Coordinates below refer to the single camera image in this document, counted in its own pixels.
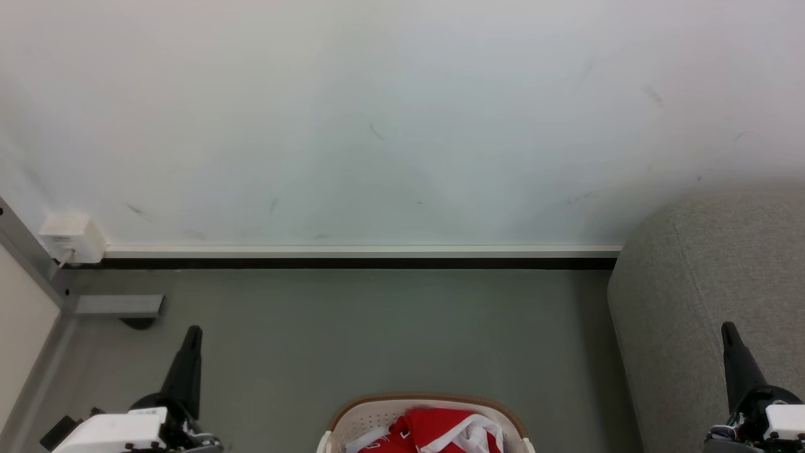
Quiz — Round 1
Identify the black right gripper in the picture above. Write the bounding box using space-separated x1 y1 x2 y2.
704 322 805 453

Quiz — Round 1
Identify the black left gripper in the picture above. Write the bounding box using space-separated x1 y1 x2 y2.
129 325 223 453

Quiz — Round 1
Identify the red garment white striped trim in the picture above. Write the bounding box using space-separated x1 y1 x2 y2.
391 407 505 453

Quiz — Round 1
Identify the white laundry basket brown rim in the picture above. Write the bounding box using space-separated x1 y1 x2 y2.
316 394 536 453

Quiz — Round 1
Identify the grey fabric sofa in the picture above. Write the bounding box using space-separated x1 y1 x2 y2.
607 186 805 453

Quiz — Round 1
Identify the white baseboard strip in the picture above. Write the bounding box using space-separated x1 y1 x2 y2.
104 245 623 259

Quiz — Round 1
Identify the white wall power adapter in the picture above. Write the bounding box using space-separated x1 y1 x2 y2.
39 213 108 266

